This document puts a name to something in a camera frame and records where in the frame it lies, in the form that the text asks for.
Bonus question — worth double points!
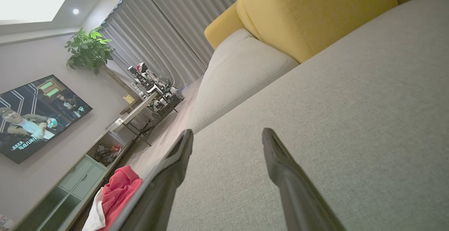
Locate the red basketball jersey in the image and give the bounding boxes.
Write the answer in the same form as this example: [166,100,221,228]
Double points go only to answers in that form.
[82,165,143,231]

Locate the dark clutter in cabinet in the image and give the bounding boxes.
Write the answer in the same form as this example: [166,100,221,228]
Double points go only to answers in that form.
[94,143,122,165]

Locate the black white wheeled robot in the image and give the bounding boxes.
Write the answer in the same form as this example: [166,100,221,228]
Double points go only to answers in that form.
[127,62,185,121]

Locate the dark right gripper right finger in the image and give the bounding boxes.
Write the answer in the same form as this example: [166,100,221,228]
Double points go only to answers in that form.
[262,128,346,231]

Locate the white side table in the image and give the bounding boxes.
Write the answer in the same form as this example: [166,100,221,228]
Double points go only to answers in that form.
[105,91,158,147]

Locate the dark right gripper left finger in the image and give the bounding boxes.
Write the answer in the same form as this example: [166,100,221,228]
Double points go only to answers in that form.
[121,129,194,231]

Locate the yellow sofa cushion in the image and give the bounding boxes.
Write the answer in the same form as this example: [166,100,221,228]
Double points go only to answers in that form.
[205,0,398,64]

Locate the wall television screen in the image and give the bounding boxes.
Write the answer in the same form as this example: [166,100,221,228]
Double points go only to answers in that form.
[0,74,93,165]

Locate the green potted plant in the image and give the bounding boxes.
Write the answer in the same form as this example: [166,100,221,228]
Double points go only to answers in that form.
[65,27,141,98]

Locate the grey fabric sofa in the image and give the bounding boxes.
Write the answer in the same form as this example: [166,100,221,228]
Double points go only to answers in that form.
[109,0,449,231]

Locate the grey pleated curtain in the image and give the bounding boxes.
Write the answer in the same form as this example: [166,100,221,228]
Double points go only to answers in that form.
[100,0,242,89]

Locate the pale green TV cabinet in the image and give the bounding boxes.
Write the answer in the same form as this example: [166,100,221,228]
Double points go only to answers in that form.
[11,128,141,231]

